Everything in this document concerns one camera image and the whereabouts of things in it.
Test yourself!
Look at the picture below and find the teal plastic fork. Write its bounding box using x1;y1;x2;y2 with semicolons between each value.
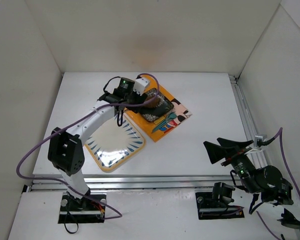
151;111;175;134

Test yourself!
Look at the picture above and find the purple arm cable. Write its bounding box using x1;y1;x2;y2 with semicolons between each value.
16;72;161;221
256;127;300;240

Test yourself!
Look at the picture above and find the black floral square plate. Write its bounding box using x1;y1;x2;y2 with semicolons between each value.
139;92;174;123

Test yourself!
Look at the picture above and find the teal plastic spoon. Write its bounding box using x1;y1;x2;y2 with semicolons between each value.
152;112;178;132

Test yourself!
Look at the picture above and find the orange cartoon placemat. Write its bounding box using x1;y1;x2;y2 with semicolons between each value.
126;86;192;142

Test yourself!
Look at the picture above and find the aluminium frame rail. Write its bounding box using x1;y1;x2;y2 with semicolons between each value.
22;174;241;192
228;74;300;240

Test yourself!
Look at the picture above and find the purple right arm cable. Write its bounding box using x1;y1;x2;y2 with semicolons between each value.
256;127;300;240

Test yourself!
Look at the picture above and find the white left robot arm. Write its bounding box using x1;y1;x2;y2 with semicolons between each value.
47;76;150;199

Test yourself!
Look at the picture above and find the brown croissant bread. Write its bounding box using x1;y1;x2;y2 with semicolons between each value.
142;97;161;109

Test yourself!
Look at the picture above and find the white blue-patterned rectangular plate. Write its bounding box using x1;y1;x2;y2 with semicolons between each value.
85;117;146;173

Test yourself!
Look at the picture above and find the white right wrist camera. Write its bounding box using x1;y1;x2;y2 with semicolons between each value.
247;134;268;154

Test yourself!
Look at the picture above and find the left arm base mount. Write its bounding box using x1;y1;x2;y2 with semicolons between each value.
58;193;106;224

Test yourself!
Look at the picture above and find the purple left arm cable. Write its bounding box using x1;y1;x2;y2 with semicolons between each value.
16;72;161;221

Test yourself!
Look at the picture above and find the aluminium frame rail front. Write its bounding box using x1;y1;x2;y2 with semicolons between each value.
22;174;241;192

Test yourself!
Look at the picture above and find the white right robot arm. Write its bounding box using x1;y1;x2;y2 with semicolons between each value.
203;137;300;229

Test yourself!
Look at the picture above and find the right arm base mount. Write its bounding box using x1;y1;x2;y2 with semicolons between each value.
195;182;245;220

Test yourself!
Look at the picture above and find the aluminium frame rail right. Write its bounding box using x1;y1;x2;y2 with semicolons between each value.
228;74;300;240

